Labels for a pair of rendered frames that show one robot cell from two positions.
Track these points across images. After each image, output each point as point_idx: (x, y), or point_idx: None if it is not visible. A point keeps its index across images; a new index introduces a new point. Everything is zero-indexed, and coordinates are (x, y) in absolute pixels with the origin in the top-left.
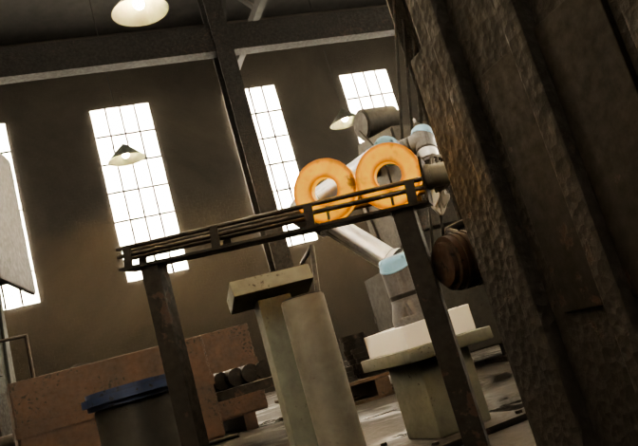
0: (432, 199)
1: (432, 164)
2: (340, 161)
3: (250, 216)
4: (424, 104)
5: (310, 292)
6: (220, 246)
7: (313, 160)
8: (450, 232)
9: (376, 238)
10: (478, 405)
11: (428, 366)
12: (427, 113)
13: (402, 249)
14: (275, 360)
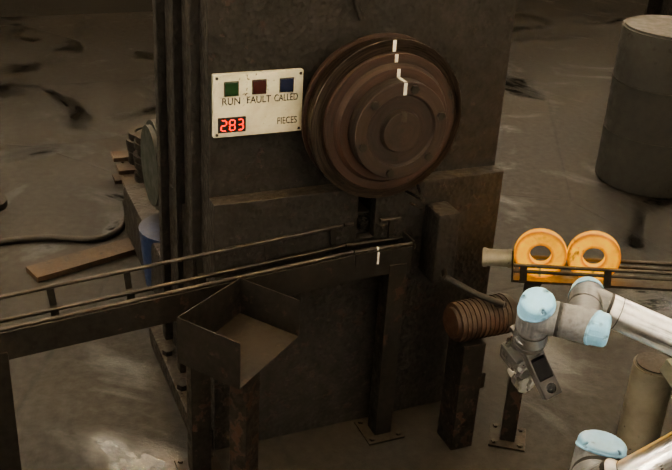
0: (511, 277)
1: (505, 249)
2: (577, 235)
3: (657, 261)
4: (499, 198)
5: (640, 353)
6: None
7: (599, 231)
8: (501, 293)
9: (643, 449)
10: (505, 401)
11: None
12: (498, 204)
13: (601, 465)
14: None
